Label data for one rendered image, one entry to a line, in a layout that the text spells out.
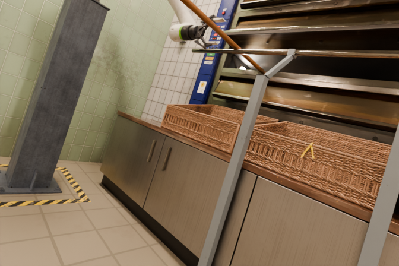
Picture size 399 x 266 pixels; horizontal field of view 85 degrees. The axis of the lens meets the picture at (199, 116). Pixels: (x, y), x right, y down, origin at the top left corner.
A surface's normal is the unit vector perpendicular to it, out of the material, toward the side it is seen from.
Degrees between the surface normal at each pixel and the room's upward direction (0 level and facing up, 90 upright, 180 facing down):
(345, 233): 90
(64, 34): 90
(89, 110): 90
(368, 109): 70
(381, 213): 90
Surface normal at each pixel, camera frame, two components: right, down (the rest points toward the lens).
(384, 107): -0.48, -0.53
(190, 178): -0.62, -0.22
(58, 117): 0.69, 0.20
